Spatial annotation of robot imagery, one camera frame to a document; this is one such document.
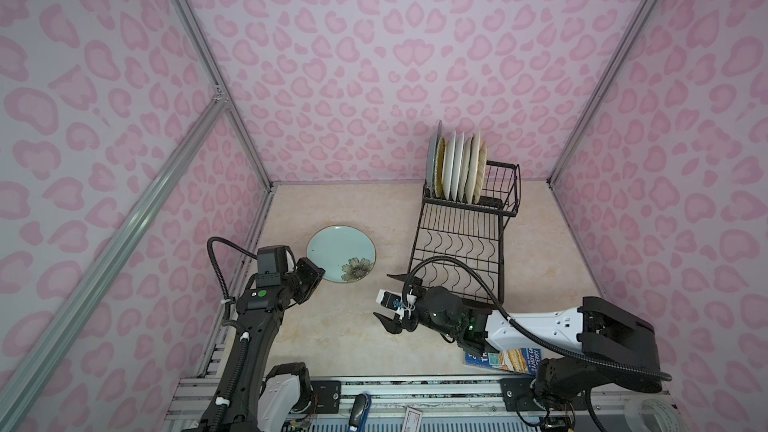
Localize blue treehouse book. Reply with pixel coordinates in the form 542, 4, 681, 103
464, 348, 542, 376

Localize large grey-green plate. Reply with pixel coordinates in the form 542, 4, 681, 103
426, 121, 443, 197

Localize orange woven plate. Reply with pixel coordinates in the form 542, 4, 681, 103
473, 143, 488, 204

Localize white plate orange sun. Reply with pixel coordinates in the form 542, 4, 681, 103
450, 133, 464, 201

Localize blue black tool handle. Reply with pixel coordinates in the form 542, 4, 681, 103
347, 393, 371, 432

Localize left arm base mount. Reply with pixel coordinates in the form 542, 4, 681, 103
290, 380, 342, 415

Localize light blue flower plate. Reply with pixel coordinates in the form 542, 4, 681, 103
306, 225, 376, 284

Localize white plate black rings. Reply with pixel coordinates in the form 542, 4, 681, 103
441, 130, 457, 202

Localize black wire dish rack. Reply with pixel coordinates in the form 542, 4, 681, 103
410, 161, 522, 306

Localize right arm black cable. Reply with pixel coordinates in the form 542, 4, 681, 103
401, 255, 673, 383

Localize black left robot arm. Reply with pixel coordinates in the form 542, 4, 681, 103
191, 245, 324, 431

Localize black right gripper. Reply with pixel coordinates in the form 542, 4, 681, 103
370, 274, 458, 338

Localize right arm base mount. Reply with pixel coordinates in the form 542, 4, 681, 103
499, 376, 587, 414

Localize star pattern cat plate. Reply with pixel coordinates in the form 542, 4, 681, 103
465, 131, 482, 204

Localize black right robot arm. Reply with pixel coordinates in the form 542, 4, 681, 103
376, 279, 670, 404

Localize yellow-green woven plate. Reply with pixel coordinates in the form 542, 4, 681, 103
434, 137, 446, 199

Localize aluminium frame rail front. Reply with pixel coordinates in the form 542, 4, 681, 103
160, 375, 676, 432

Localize white tape roll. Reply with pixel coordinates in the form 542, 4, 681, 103
624, 397, 683, 432

